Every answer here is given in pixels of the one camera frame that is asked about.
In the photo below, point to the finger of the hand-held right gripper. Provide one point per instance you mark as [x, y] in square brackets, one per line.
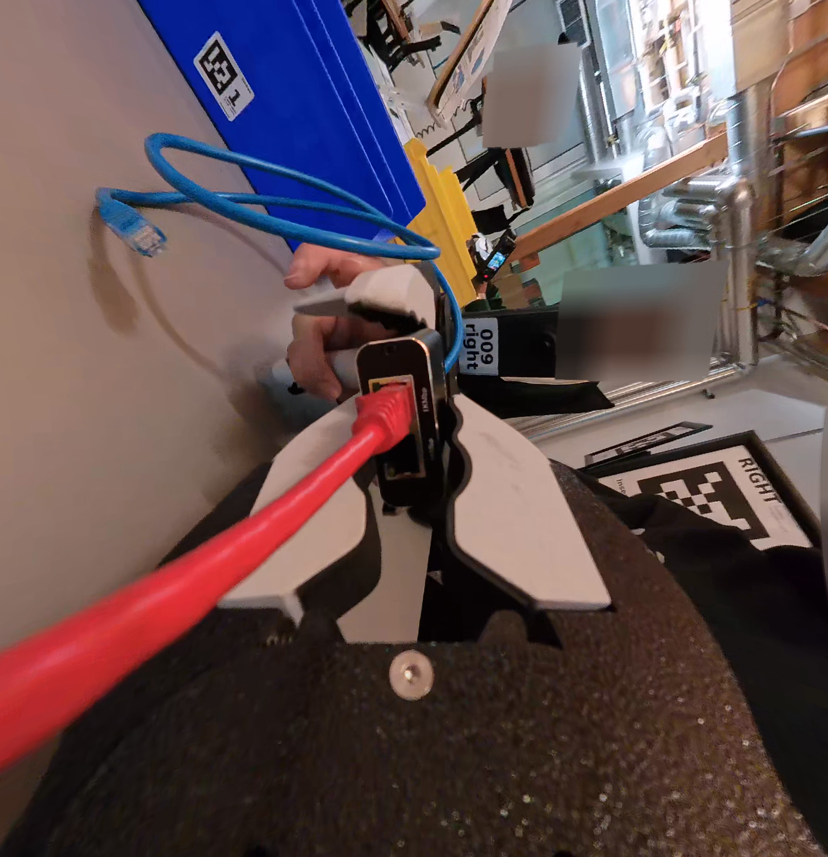
[548, 381]

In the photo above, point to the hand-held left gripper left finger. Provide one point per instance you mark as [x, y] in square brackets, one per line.
[313, 556]

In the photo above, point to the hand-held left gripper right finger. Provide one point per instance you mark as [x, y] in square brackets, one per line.
[521, 522]

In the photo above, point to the black network adapter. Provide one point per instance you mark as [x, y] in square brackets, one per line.
[431, 428]

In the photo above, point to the grey desk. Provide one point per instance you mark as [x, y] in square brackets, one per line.
[52, 335]

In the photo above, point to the person's right hand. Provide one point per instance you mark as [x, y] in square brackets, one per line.
[320, 361]

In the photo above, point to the small black-framed marker board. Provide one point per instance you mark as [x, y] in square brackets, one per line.
[655, 440]

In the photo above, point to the yellow plastic bin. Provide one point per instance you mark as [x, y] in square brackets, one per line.
[441, 207]

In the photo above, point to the wooden beam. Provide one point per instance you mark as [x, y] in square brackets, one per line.
[621, 194]

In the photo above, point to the large black-framed marker board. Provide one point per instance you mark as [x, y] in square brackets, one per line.
[722, 489]

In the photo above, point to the instruction sheet board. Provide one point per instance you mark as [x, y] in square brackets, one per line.
[467, 60]

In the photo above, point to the blue plastic bin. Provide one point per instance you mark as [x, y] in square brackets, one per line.
[287, 100]

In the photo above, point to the small black camera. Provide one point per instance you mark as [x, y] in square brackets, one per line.
[496, 258]

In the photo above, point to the silver metal rail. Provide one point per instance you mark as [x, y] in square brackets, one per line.
[655, 396]

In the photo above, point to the silver duct pipe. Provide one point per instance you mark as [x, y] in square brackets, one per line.
[739, 201]

